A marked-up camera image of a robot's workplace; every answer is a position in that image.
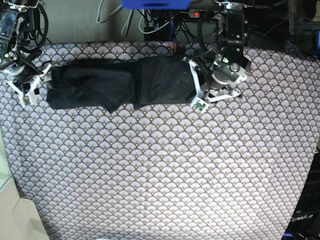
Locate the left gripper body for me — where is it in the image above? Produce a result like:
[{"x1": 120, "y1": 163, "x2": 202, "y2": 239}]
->
[{"x1": 193, "y1": 53, "x2": 252, "y2": 93}]

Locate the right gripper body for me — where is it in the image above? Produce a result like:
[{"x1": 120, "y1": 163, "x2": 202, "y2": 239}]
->
[{"x1": 3, "y1": 61, "x2": 42, "y2": 87}]

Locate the dark grey T-shirt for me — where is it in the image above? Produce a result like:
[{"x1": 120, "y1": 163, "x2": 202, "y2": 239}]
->
[{"x1": 46, "y1": 55, "x2": 196, "y2": 113}]

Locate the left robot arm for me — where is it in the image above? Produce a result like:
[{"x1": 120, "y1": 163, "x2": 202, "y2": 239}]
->
[{"x1": 184, "y1": 0, "x2": 254, "y2": 113}]

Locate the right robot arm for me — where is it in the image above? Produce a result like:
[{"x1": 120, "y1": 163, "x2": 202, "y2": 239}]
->
[{"x1": 0, "y1": 0, "x2": 54, "y2": 107}]

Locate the black power strip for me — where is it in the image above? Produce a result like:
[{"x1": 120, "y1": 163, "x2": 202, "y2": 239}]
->
[{"x1": 188, "y1": 9, "x2": 215, "y2": 19}]

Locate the fan-patterned table cloth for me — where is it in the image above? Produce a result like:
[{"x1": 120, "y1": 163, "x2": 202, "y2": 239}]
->
[{"x1": 0, "y1": 48, "x2": 320, "y2": 240}]

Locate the blue box at top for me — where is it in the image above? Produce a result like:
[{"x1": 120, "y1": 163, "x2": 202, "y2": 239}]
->
[{"x1": 121, "y1": 0, "x2": 191, "y2": 10}]

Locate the beige plastic bin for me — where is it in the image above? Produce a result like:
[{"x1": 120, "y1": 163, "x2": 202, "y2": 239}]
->
[{"x1": 0, "y1": 136, "x2": 49, "y2": 240}]

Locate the black OpenArm base box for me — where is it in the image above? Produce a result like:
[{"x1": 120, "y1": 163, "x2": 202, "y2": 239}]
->
[{"x1": 282, "y1": 152, "x2": 320, "y2": 240}]

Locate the blue clamp handle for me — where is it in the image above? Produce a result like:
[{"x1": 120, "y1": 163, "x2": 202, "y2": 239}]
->
[{"x1": 169, "y1": 18, "x2": 175, "y2": 42}]

